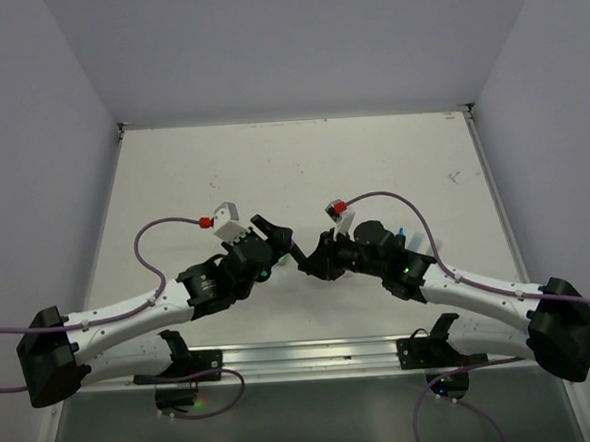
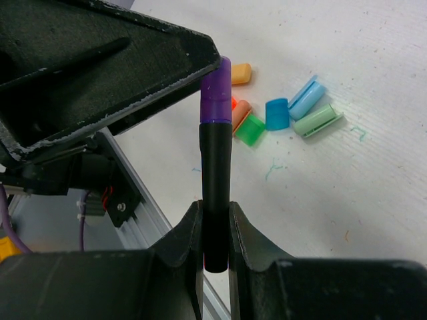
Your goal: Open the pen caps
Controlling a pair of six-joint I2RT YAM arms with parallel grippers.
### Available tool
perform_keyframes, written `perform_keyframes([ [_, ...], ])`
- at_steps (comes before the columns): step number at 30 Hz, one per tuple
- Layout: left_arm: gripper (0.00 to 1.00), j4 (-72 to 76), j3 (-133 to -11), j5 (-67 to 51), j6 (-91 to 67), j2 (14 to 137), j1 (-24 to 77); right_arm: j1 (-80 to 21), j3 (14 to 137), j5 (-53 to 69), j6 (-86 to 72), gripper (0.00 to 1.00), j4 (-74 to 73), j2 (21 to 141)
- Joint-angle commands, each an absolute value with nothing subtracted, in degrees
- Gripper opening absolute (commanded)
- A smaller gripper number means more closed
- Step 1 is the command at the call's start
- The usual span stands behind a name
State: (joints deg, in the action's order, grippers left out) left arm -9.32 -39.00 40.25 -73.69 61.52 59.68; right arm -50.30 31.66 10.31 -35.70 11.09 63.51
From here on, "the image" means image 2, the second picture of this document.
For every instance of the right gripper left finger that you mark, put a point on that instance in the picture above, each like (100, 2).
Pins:
(164, 281)

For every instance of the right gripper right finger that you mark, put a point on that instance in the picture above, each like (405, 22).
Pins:
(268, 283)

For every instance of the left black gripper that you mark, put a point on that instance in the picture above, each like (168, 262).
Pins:
(71, 68)

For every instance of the purple-capped marker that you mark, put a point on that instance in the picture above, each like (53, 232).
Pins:
(215, 143)

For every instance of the green highlighter cap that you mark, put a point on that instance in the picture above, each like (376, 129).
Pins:
(250, 130)

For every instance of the light green pen cap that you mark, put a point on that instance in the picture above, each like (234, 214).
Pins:
(316, 121)

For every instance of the blue highlighter cap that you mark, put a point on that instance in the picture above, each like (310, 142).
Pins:
(277, 114)

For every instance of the orange highlighter cap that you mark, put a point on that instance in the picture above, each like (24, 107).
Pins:
(234, 103)

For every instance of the yellow marker cap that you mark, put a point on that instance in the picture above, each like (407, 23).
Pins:
(241, 73)

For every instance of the light blue pen cap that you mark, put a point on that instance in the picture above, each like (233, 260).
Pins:
(306, 98)

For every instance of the aluminium front rail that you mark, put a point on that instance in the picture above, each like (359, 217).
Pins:
(50, 223)

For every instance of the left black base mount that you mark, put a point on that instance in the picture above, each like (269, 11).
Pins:
(119, 203)

